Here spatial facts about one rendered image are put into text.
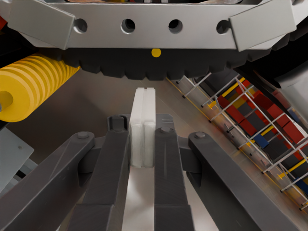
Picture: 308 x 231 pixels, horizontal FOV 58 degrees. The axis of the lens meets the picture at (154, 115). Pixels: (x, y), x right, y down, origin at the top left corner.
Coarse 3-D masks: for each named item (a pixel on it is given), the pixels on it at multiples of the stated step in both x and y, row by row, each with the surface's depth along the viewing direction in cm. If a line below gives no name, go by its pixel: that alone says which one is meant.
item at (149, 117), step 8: (152, 88) 22; (152, 96) 20; (144, 104) 19; (152, 104) 18; (144, 112) 17; (152, 112) 17; (144, 120) 16; (152, 120) 16; (144, 128) 16; (152, 128) 16; (144, 136) 16; (152, 136) 16; (144, 144) 16; (152, 144) 16; (144, 152) 16; (152, 152) 16; (144, 160) 17; (152, 160) 17
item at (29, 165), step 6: (30, 162) 75; (24, 168) 75; (30, 168) 76; (18, 174) 68; (24, 174) 69; (12, 180) 67; (18, 180) 68; (6, 186) 66; (12, 186) 66; (0, 192) 64
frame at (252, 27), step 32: (0, 0) 25; (32, 0) 25; (64, 0) 30; (256, 0) 26; (288, 0) 25; (32, 32) 26; (64, 32) 26; (96, 32) 26; (128, 32) 28; (160, 32) 26; (192, 32) 26; (224, 32) 27; (256, 32) 26; (288, 32) 26
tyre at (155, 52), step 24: (48, 48) 35; (72, 48) 35; (96, 48) 35; (120, 48) 35; (96, 72) 37; (120, 72) 36; (144, 72) 36; (168, 72) 36; (192, 72) 36; (216, 72) 37
